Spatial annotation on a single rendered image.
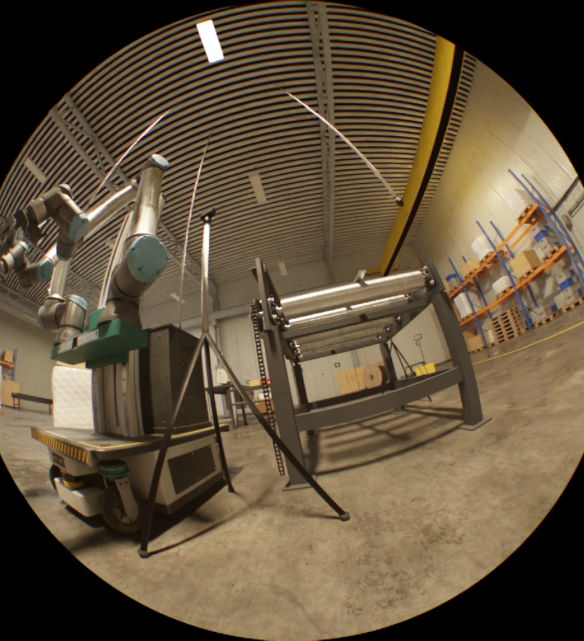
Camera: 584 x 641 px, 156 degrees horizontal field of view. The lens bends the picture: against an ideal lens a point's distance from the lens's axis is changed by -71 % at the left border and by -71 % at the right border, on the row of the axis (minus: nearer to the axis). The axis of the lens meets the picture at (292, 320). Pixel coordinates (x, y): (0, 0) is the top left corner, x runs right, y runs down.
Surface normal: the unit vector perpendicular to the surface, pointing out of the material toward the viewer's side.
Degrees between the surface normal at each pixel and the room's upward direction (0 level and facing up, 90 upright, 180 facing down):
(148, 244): 95
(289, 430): 90
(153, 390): 90
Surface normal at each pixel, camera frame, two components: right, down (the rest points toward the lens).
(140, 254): 0.86, -0.25
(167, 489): 0.98, -0.22
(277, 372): -0.13, -0.33
